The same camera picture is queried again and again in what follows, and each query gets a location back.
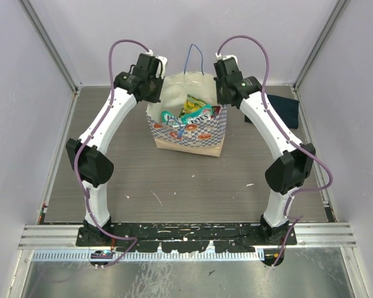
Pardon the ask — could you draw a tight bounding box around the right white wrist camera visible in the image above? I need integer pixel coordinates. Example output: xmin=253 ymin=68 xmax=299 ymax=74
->
xmin=216 ymin=53 xmax=237 ymax=61

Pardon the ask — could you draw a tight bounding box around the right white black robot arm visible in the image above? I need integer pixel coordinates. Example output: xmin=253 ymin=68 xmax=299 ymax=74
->
xmin=214 ymin=54 xmax=316 ymax=245

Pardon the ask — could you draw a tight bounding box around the dark navy folded cloth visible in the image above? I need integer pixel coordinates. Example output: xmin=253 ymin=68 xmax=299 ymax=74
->
xmin=244 ymin=94 xmax=300 ymax=129

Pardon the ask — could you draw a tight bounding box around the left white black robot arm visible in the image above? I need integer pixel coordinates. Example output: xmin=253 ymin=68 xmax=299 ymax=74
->
xmin=65 ymin=53 xmax=167 ymax=246

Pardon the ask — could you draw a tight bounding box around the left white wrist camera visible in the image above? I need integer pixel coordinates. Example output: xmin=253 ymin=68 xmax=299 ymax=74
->
xmin=145 ymin=50 xmax=168 ymax=79

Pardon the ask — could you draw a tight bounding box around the green Fox's spring tea candy bag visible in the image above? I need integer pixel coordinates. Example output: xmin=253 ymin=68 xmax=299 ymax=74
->
xmin=180 ymin=94 xmax=208 ymax=117

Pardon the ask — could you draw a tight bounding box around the slotted grey cable duct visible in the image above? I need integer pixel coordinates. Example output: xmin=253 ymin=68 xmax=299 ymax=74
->
xmin=31 ymin=250 xmax=264 ymax=263

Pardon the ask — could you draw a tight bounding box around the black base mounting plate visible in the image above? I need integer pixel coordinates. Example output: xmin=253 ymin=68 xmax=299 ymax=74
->
xmin=76 ymin=222 xmax=297 ymax=253

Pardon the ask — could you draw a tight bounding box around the teal Fox's blossom candy bag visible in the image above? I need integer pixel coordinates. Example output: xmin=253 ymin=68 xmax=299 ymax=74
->
xmin=161 ymin=105 xmax=213 ymax=127

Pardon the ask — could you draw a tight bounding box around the aluminium front rail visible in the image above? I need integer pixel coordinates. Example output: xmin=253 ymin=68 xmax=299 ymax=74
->
xmin=18 ymin=222 xmax=356 ymax=250

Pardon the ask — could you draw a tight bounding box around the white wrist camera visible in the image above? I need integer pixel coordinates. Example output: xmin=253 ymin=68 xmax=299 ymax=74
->
xmin=216 ymin=53 xmax=237 ymax=61
xmin=145 ymin=50 xmax=168 ymax=79

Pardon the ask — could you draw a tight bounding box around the blue checkered paper bag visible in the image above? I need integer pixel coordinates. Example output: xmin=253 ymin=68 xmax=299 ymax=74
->
xmin=146 ymin=43 xmax=228 ymax=158

